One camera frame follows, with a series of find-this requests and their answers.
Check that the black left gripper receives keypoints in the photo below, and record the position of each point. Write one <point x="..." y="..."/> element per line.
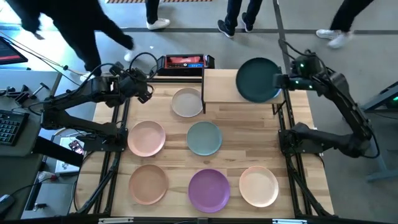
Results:
<point x="133" y="82"/>

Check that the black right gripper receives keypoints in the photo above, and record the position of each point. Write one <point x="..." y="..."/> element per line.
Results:
<point x="298" y="84"/>

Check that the dark green plate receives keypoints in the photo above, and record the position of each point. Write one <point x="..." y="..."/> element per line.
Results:
<point x="256" y="79"/>

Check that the beige plate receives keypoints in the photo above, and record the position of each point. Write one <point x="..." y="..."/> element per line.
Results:
<point x="186" y="102"/>

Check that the pink plate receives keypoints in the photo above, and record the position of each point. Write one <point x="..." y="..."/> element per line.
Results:
<point x="146" y="138"/>

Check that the sage green plate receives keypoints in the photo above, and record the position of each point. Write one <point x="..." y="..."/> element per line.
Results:
<point x="204" y="138"/>

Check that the brown plate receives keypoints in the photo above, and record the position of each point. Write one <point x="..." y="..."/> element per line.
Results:
<point x="148" y="185"/>

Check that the peach plate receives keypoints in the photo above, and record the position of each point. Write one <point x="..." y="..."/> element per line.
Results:
<point x="258" y="186"/>

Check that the purple plate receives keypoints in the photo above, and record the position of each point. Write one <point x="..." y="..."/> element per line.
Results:
<point x="209" y="191"/>

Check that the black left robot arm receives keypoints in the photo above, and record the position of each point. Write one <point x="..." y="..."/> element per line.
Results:
<point x="77" y="123"/>

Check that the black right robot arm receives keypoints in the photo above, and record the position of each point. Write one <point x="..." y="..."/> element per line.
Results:
<point x="351" y="109"/>

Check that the wooden shelf with black legs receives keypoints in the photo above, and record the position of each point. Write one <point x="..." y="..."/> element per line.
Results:
<point x="220" y="87"/>

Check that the red and black tool box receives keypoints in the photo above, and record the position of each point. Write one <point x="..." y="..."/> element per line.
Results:
<point x="183" y="63"/>

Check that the person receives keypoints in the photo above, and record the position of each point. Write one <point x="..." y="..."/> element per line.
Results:
<point x="236" y="12"/>
<point x="345" y="15"/>
<point x="77" y="28"/>
<point x="152" y="9"/>

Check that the smartphone with red screen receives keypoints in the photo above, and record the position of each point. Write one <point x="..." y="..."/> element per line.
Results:
<point x="76" y="146"/>

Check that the white box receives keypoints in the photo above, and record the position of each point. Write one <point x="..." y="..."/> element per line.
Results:
<point x="66" y="161"/>

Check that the black diagonal bar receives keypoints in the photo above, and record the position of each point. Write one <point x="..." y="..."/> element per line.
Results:
<point x="59" y="154"/>

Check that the black device with green light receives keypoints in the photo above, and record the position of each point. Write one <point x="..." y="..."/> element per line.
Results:
<point x="390" y="93"/>

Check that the grey side desk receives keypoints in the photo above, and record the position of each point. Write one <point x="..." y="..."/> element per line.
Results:
<point x="31" y="77"/>

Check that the black desk clamp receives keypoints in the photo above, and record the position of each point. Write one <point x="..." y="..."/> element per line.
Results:
<point x="7" y="91"/>
<point x="23" y="96"/>

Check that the white power adapter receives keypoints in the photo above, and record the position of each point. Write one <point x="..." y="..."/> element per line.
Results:
<point x="45" y="175"/>

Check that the black keyboard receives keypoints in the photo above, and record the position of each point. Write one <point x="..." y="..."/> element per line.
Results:
<point x="11" y="127"/>

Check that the grey floor sheet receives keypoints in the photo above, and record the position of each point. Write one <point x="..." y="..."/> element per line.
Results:
<point x="53" y="199"/>

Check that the black computer monitor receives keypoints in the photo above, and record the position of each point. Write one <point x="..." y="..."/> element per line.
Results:
<point x="9" y="53"/>

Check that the dark grey desk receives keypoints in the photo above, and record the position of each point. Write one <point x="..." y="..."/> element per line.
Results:
<point x="15" y="174"/>

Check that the black aluminium frame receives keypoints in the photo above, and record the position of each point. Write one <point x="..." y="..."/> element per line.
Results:
<point x="101" y="186"/>
<point x="292" y="186"/>

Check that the grey metal table frame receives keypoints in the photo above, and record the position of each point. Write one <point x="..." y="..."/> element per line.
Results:
<point x="379" y="161"/>

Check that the silver metal bracket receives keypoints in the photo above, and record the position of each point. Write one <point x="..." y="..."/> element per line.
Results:
<point x="115" y="220"/>
<point x="289" y="221"/>

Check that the black frame crossbar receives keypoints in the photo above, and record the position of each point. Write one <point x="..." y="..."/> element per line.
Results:
<point x="62" y="221"/>

